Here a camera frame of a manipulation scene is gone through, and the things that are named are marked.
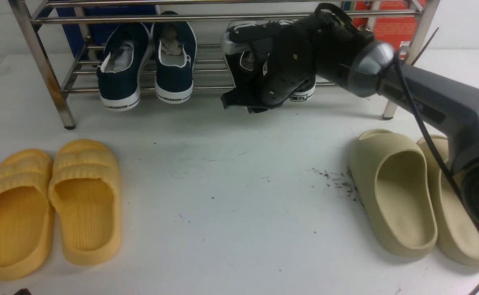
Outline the left navy canvas sneaker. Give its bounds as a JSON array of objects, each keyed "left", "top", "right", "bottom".
[{"left": 97, "top": 23, "right": 153, "bottom": 112}]

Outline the left yellow rubber slipper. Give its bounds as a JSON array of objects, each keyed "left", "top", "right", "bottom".
[{"left": 0, "top": 149, "right": 54, "bottom": 281}]

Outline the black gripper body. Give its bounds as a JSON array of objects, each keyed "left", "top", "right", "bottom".
[{"left": 221, "top": 3, "right": 374, "bottom": 113}]

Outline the black canvas sneaker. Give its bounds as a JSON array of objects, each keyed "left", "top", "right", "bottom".
[
  {"left": 270, "top": 18, "right": 317, "bottom": 103},
  {"left": 221, "top": 21, "right": 271, "bottom": 109}
]

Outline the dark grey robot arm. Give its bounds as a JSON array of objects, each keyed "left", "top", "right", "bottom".
[{"left": 221, "top": 2, "right": 479, "bottom": 226}]

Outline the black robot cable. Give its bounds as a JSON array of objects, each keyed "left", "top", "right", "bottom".
[{"left": 393, "top": 49, "right": 479, "bottom": 295}]

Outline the red orange box behind rack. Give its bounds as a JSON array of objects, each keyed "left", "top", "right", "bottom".
[{"left": 341, "top": 0, "right": 426, "bottom": 51}]

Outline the stainless steel shoe rack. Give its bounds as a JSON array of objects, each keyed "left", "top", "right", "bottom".
[{"left": 9, "top": 0, "right": 440, "bottom": 129}]

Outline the right navy canvas sneaker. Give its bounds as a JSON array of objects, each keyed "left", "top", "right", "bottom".
[{"left": 151, "top": 22, "right": 198, "bottom": 104}]

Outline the blue box behind rack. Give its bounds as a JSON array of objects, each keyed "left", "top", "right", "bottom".
[{"left": 62, "top": 5, "right": 159, "bottom": 56}]

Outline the navy canvas sneaker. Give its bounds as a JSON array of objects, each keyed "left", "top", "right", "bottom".
[
  {"left": 151, "top": 22, "right": 198, "bottom": 104},
  {"left": 97, "top": 23, "right": 153, "bottom": 112}
]

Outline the yellow rubber slipper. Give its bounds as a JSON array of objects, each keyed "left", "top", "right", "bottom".
[
  {"left": 48, "top": 139, "right": 123, "bottom": 266},
  {"left": 0, "top": 149, "right": 54, "bottom": 281}
]

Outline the left beige foam slide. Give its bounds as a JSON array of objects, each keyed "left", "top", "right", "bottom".
[{"left": 349, "top": 129, "right": 438, "bottom": 258}]

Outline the right yellow rubber slipper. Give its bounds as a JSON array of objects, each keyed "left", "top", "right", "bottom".
[{"left": 48, "top": 139, "right": 123, "bottom": 266}]

